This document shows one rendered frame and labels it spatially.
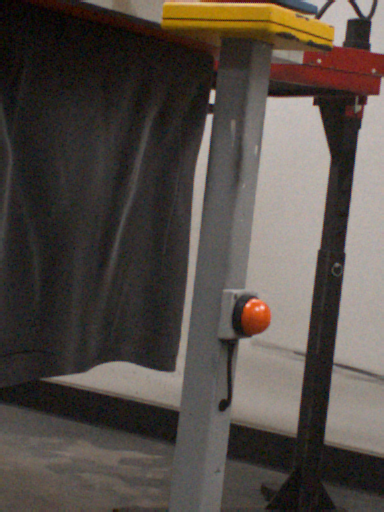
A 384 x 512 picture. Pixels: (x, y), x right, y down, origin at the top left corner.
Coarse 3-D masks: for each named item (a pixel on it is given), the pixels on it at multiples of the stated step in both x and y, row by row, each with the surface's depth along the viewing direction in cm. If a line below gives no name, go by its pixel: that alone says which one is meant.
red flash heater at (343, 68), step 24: (336, 48) 281; (216, 72) 287; (288, 72) 277; (312, 72) 280; (336, 72) 282; (360, 72) 284; (288, 96) 319; (312, 96) 310; (336, 96) 308; (360, 96) 300
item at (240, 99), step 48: (240, 48) 132; (288, 48) 136; (240, 96) 132; (240, 144) 132; (240, 192) 132; (240, 240) 134; (240, 288) 135; (192, 336) 134; (240, 336) 134; (192, 384) 134; (192, 432) 134; (192, 480) 134
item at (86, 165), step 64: (0, 0) 141; (0, 64) 144; (64, 64) 151; (128, 64) 160; (192, 64) 171; (0, 128) 144; (64, 128) 152; (128, 128) 164; (192, 128) 174; (0, 192) 145; (64, 192) 154; (128, 192) 165; (192, 192) 176; (0, 256) 148; (64, 256) 156; (128, 256) 169; (0, 320) 150; (64, 320) 157; (128, 320) 171; (0, 384) 152
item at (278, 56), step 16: (64, 0) 139; (80, 0) 138; (96, 0) 140; (112, 0) 142; (128, 0) 145; (144, 0) 147; (160, 0) 150; (176, 0) 152; (192, 0) 155; (112, 16) 148; (128, 16) 147; (144, 16) 147; (160, 16) 150
